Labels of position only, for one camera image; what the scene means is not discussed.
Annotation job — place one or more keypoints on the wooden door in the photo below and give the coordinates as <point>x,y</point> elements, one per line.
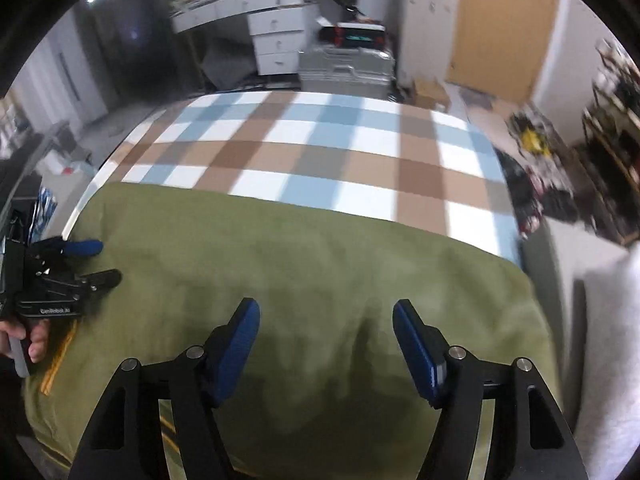
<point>500,46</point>

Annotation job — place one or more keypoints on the black refrigerator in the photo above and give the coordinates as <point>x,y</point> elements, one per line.
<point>141,57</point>

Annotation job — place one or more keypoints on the wooden shoe rack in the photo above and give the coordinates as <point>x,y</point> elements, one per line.
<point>610,154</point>

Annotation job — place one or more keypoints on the blue white patterned cloth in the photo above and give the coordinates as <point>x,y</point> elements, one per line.
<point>44,209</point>

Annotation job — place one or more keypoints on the silver aluminium suitcase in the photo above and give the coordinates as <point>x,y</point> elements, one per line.
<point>354,71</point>

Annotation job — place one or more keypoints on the black box on suitcase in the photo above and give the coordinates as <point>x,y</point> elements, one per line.
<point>352,35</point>

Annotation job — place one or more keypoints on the plaid checkered bed sheet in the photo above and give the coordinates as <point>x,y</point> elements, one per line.
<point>373,158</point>

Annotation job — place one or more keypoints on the white narrow cabinet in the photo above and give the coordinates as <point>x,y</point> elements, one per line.
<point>427,30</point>

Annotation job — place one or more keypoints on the olive green orange jacket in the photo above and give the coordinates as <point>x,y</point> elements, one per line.
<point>325,393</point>

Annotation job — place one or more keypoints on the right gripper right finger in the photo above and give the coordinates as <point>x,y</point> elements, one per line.
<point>530,438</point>

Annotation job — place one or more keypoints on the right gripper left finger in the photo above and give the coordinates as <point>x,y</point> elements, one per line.
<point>123,439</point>

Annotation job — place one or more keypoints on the white desk with drawers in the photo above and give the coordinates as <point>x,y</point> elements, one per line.
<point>279,29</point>

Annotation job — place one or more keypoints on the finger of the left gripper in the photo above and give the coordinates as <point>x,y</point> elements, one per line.
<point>100,281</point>
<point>58,248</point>

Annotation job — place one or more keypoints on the person's left hand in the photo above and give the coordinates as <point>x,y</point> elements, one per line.
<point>37,334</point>

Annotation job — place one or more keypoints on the white pillow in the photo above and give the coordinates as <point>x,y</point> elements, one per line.
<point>607,427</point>

